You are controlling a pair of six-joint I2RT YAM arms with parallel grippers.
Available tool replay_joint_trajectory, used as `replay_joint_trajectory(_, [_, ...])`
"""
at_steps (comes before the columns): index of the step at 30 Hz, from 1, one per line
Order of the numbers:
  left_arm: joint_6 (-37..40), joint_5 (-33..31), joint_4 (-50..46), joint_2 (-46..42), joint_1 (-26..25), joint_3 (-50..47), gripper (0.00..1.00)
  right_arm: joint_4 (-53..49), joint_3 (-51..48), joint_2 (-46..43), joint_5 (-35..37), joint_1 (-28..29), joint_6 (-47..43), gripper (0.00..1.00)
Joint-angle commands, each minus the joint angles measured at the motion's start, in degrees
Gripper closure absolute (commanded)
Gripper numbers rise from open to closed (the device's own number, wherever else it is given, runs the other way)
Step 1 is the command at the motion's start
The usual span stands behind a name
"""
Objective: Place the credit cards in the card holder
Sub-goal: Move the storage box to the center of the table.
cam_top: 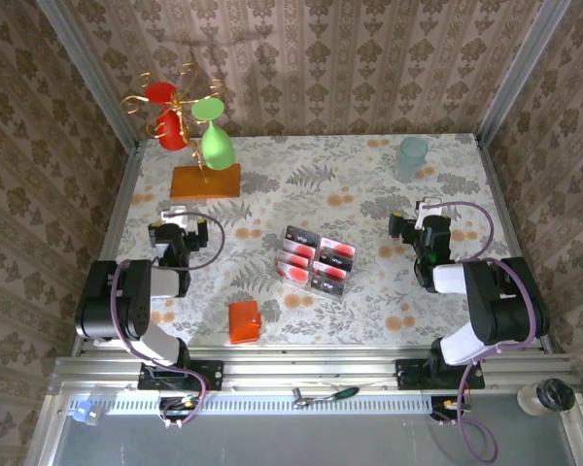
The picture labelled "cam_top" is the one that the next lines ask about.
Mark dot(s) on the black and red credit card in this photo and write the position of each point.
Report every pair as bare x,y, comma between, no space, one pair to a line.
340,248
332,262
332,273
326,287

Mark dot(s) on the orange card holder wallet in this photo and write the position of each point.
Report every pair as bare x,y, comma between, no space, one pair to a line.
243,322

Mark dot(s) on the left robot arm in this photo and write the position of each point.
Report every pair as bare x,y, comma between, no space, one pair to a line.
126,310

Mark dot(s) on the black VIP credit card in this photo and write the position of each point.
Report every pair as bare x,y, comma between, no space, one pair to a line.
301,236

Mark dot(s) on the teal plastic cup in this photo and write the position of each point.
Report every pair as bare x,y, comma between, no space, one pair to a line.
410,160

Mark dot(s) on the green wine glass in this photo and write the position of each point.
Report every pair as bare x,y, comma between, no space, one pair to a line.
217,148

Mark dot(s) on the red wine glass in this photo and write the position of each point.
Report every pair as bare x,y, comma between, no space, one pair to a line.
170,131

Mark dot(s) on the black connector yellow plug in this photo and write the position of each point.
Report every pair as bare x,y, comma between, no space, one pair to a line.
447,405
180,405

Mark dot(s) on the blue white connector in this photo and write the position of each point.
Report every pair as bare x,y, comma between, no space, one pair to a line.
81,411

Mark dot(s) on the clear jar black lid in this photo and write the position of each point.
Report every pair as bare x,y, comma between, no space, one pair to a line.
556,394

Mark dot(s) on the grey metal panel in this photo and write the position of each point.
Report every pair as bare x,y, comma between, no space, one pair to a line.
296,442

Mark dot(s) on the aluminium table side rail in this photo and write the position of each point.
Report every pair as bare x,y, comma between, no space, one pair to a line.
121,204
503,204

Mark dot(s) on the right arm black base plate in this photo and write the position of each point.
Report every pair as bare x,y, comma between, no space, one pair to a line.
408,375

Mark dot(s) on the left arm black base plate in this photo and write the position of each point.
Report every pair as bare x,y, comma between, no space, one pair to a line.
214,375

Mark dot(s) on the aluminium corner post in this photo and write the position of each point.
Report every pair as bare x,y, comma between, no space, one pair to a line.
515,73
97,82

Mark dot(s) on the aluminium frame rail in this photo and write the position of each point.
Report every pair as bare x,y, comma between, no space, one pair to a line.
320,369

